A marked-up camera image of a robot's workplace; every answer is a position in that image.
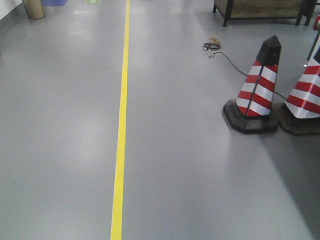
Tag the brown cardboard tube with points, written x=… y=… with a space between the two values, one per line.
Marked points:
x=34 y=9

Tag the dark wooden cabinet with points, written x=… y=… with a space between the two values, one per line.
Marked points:
x=265 y=9

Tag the small cable coil bundle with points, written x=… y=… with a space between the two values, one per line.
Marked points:
x=211 y=47

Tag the red white traffic cone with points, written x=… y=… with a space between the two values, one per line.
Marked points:
x=299 y=115
x=251 y=111

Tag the left red white traffic cone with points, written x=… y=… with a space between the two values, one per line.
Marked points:
x=251 y=111

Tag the right red white traffic cone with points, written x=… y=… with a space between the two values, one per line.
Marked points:
x=299 y=115

